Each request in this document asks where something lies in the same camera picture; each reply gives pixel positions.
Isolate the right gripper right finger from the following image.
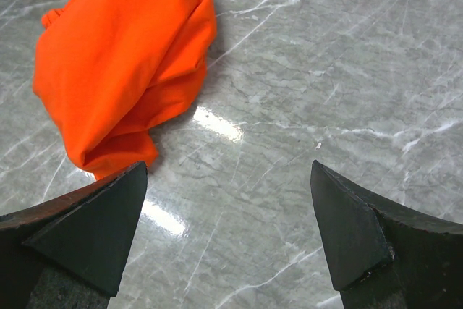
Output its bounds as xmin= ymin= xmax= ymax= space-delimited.
xmin=310 ymin=161 xmax=462 ymax=308

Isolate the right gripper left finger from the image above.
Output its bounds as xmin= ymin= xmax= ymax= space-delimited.
xmin=1 ymin=161 xmax=148 ymax=308

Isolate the orange t shirt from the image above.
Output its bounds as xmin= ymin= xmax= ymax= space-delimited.
xmin=33 ymin=0 xmax=216 ymax=179

